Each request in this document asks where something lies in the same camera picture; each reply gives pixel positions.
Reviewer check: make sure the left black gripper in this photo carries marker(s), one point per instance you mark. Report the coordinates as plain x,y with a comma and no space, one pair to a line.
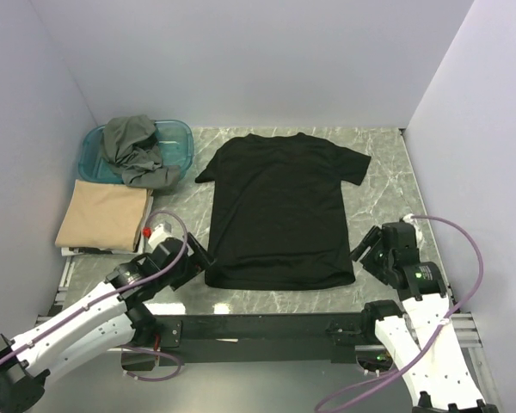
195,263

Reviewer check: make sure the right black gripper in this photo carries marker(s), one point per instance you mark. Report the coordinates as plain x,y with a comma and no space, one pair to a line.
374,239

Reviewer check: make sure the black t shirt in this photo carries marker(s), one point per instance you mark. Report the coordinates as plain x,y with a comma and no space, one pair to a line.
278,218

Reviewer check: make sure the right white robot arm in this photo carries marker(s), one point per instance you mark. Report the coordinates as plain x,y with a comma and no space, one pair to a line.
417,329

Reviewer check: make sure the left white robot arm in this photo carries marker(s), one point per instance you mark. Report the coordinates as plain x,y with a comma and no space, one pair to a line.
113,314

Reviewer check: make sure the folded tan t shirt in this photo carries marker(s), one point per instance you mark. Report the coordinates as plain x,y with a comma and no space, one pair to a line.
104,216

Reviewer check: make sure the teal plastic bin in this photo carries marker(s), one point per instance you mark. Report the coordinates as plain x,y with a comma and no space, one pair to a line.
175,141

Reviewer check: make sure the grey t shirt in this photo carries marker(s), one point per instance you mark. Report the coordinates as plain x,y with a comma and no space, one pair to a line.
130,146

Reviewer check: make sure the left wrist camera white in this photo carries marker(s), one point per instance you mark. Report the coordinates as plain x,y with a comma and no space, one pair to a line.
156,235

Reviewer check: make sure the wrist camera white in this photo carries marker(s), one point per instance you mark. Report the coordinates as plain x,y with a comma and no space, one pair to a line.
156,235
409,219

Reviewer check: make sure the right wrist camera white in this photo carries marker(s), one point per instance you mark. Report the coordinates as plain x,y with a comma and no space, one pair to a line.
409,219

